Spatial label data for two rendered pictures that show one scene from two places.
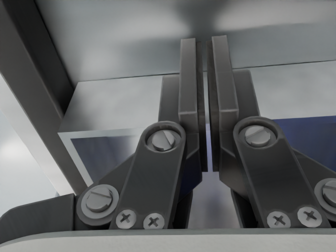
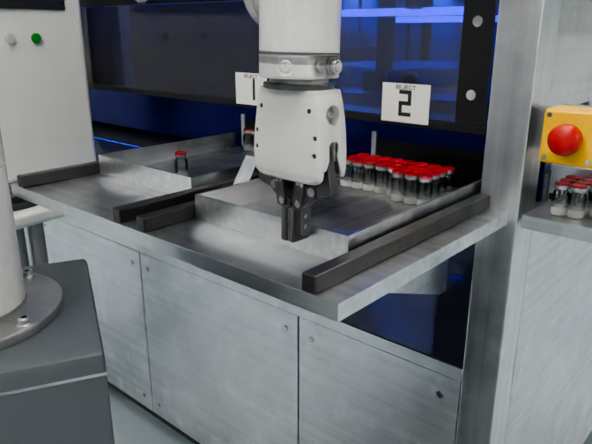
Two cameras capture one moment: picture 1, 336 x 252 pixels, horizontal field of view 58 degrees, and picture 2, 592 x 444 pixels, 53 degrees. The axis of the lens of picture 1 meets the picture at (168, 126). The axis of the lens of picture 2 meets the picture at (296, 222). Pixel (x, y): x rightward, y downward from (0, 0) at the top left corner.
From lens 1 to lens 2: 60 cm
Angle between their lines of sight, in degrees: 50
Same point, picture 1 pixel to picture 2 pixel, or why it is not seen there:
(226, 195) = (351, 227)
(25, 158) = not seen: outside the picture
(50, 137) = (368, 247)
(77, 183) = (389, 238)
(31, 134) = (396, 266)
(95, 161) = (362, 237)
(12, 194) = not seen: outside the picture
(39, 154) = (408, 262)
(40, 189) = not seen: outside the picture
